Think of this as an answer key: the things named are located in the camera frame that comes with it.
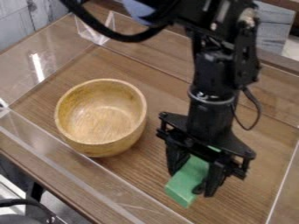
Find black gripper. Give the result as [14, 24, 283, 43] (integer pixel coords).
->
[157, 88, 258, 198]

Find green rectangular block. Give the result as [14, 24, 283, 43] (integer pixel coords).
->
[165, 154, 210, 208]

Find brown wooden bowl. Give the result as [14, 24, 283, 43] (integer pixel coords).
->
[54, 79, 147, 158]

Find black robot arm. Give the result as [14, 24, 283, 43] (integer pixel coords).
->
[60, 0, 261, 197]

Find black table leg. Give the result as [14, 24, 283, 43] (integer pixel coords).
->
[26, 182, 44, 202]

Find clear acrylic tray wall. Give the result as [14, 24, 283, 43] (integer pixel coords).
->
[0, 105, 193, 224]

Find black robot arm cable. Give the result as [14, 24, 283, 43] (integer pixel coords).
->
[231, 86, 265, 131]

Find black cable under table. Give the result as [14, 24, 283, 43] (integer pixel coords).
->
[0, 198, 58, 224]

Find clear acrylic corner bracket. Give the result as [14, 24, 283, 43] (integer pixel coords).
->
[75, 11, 116, 46]

